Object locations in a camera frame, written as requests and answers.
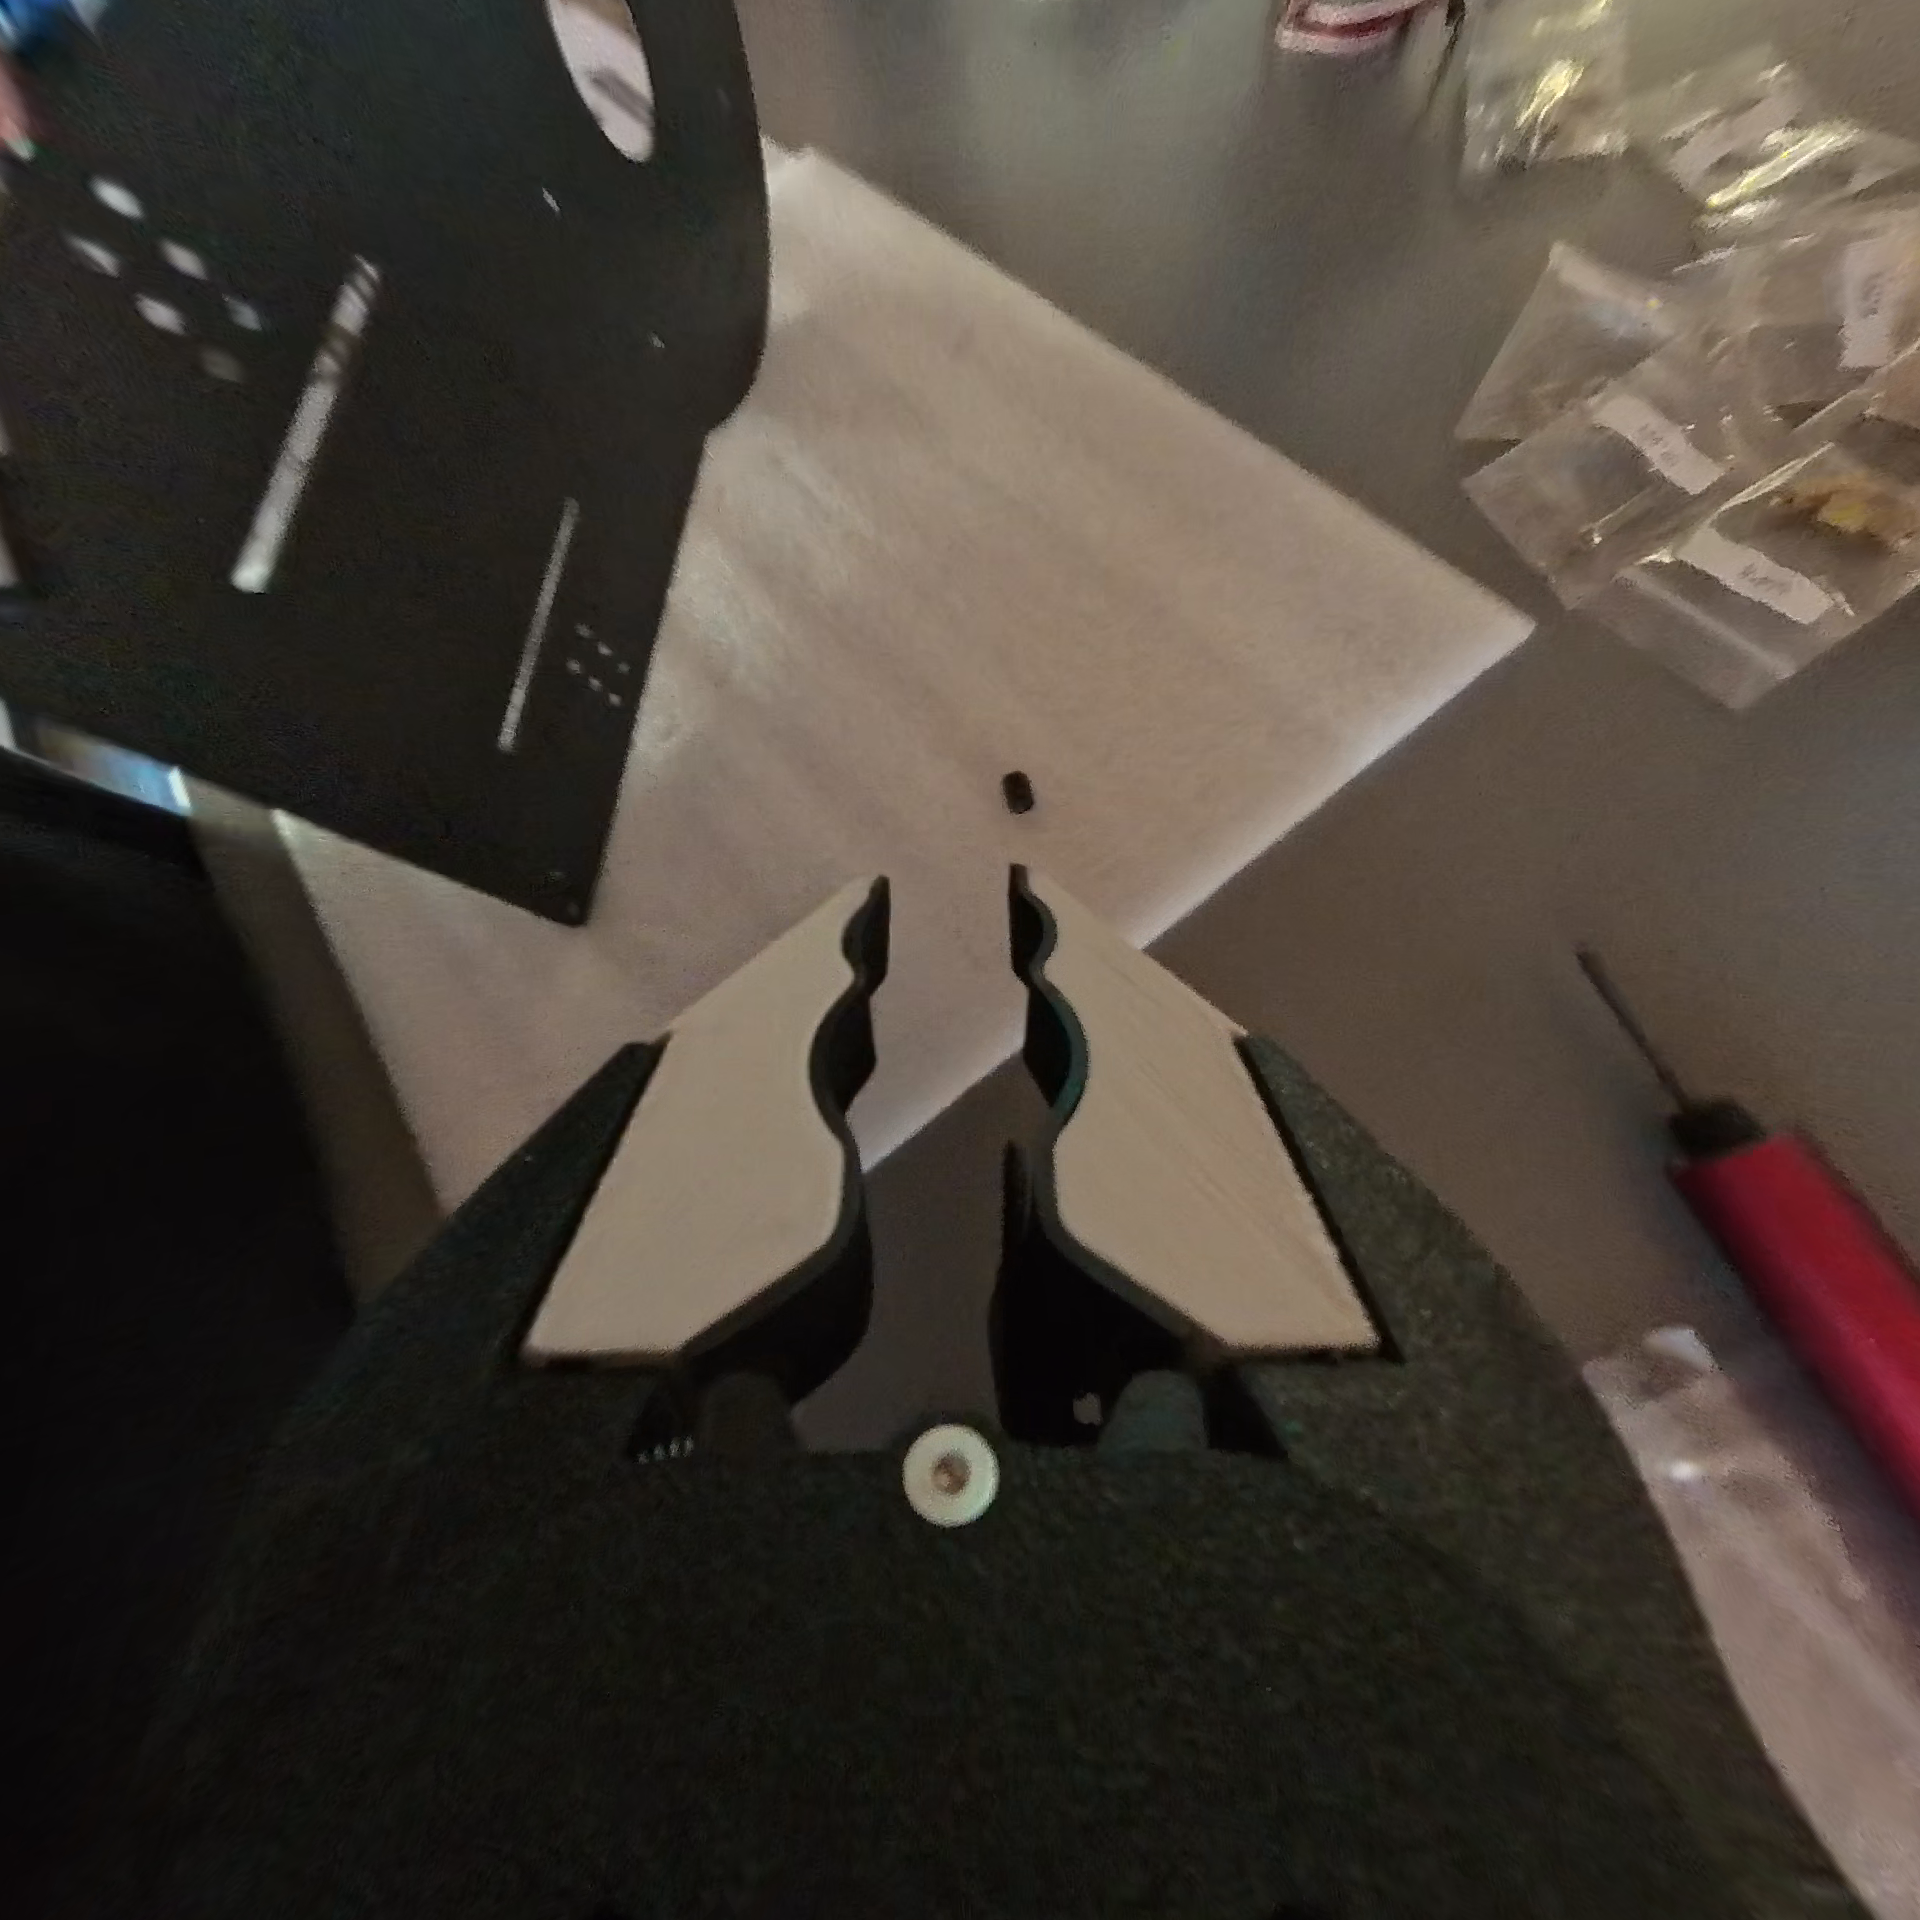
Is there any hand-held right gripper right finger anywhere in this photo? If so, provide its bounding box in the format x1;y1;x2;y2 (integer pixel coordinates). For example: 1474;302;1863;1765
1002;864;1382;1364

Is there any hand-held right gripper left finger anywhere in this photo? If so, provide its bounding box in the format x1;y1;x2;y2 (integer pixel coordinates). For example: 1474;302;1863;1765
523;874;892;1365

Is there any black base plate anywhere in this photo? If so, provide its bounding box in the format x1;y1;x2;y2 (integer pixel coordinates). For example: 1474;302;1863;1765
0;0;777;930

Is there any person's black clothing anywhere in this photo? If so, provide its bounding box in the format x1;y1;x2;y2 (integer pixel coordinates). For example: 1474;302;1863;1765
0;750;364;1920

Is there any magenta electric screwdriver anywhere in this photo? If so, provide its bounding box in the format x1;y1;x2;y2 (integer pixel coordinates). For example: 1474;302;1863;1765
1573;947;1920;1491

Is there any large clear plastic bag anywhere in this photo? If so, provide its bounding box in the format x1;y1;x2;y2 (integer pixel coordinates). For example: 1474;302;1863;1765
1582;1325;1920;1920

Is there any white foam sheet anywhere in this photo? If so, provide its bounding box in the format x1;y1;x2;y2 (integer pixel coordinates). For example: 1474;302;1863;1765
284;142;1539;1191

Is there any pile of small screw bags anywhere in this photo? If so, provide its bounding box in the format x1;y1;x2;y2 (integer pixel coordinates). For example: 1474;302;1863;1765
1452;0;1920;712

